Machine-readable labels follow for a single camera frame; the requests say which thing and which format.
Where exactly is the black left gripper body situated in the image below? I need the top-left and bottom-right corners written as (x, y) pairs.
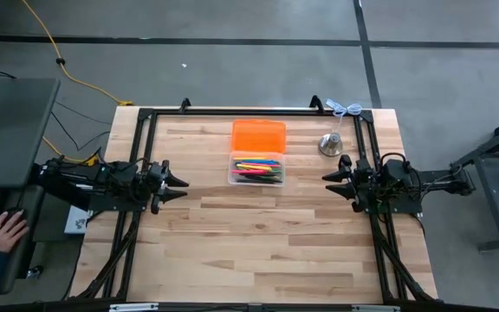
top-left (143, 159), bottom-right (172, 216)

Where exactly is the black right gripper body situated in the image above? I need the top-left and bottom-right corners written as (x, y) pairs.
top-left (339, 154), bottom-right (376, 213)

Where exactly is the clear plastic supply box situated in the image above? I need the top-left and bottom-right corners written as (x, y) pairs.
top-left (227, 151), bottom-right (287, 188)

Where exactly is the blue pen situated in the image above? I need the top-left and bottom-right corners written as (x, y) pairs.
top-left (243, 159), bottom-right (282, 167)

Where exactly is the white printed box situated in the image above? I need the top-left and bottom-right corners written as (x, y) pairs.
top-left (64, 205), bottom-right (95, 236)

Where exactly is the orange plastic box lid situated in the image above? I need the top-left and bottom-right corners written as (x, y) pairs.
top-left (230, 119), bottom-right (288, 153)

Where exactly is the brass cylinder stand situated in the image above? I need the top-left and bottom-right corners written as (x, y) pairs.
top-left (317, 131), bottom-right (345, 158)

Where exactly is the black office desk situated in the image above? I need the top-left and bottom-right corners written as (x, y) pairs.
top-left (0, 77), bottom-right (62, 296)

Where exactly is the person's hand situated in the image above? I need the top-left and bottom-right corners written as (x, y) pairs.
top-left (0, 210), bottom-right (30, 254)

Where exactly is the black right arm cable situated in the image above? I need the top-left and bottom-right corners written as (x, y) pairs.
top-left (378, 151), bottom-right (412, 175)

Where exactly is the black aluminium table frame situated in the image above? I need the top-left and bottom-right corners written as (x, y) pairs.
top-left (69, 106), bottom-right (439, 305)

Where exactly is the white bundled cable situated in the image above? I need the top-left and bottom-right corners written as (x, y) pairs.
top-left (324, 98), bottom-right (364, 132)

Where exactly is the yellow extension cord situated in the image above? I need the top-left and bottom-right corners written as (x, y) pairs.
top-left (42, 136), bottom-right (100, 166)
top-left (20, 0), bottom-right (135, 107)

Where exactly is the black floor cable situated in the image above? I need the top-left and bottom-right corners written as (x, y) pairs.
top-left (50, 100), bottom-right (113, 153)

